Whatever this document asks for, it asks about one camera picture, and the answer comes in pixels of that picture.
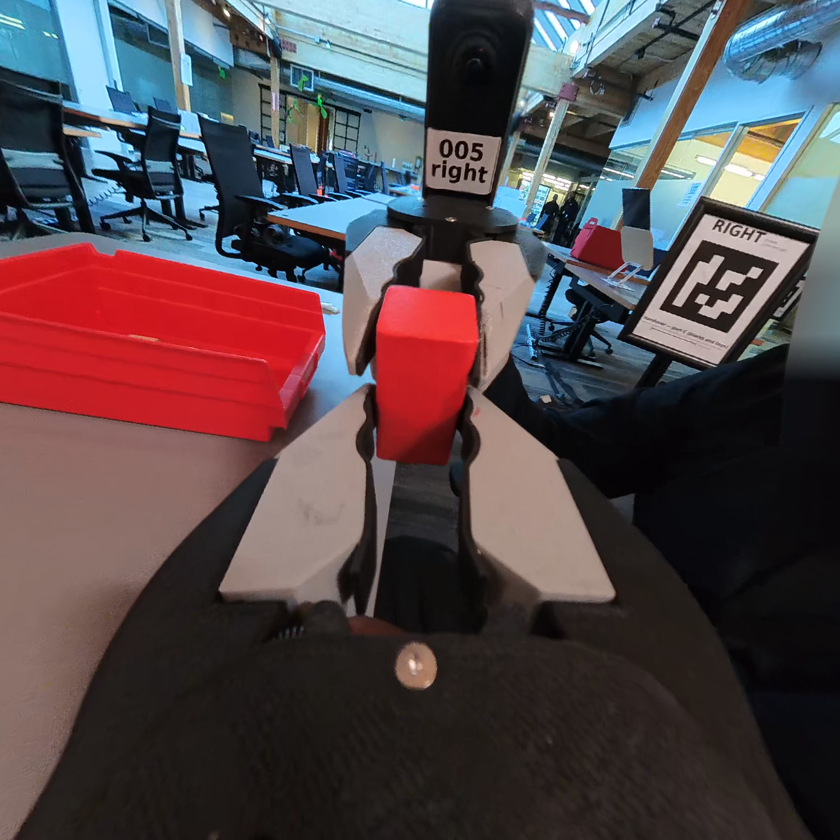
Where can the red block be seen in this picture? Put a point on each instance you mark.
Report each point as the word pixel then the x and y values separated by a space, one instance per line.
pixel 420 367

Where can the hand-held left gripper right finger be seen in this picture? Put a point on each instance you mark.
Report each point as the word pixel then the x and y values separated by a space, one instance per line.
pixel 538 531

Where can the wooden office desk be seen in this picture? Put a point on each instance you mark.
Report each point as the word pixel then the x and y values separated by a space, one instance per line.
pixel 604 282

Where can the black framed marker sign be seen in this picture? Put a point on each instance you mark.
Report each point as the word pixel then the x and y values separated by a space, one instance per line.
pixel 722 282

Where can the silver air duct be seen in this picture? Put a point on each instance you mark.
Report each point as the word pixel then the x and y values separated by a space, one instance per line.
pixel 768 39

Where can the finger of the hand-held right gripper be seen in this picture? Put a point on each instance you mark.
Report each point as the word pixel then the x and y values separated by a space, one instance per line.
pixel 505 295
pixel 367 289

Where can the red plastic bin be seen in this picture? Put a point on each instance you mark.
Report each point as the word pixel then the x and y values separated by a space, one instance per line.
pixel 131 374

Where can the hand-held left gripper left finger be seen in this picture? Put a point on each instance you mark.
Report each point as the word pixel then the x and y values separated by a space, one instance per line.
pixel 295 525

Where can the red bag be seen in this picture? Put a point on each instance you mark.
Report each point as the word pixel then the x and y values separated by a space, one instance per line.
pixel 594 246

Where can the person's right forearm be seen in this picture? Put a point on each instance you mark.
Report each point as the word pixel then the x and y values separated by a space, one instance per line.
pixel 656 426

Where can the black office chair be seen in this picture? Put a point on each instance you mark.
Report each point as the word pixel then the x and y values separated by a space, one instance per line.
pixel 33 144
pixel 303 170
pixel 229 177
pixel 161 157

